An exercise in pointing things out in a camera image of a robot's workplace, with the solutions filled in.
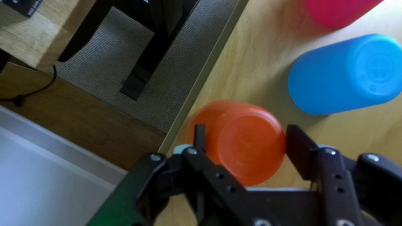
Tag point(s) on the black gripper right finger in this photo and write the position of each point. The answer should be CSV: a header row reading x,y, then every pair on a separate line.
x,y
362,193

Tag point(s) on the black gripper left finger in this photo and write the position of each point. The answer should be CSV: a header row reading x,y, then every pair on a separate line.
x,y
213,195

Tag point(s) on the orange plastic cup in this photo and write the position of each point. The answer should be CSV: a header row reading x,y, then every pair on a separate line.
x,y
245,139

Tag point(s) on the blue plastic cup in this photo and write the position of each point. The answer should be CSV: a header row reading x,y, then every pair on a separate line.
x,y
356,73

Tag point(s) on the pink plastic cup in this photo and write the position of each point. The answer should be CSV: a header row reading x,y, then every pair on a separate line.
x,y
336,14

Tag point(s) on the wooden desk with black legs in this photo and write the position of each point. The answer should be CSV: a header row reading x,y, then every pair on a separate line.
x,y
71,32

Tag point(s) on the black device on desk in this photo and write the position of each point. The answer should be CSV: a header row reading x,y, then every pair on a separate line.
x,y
25,8

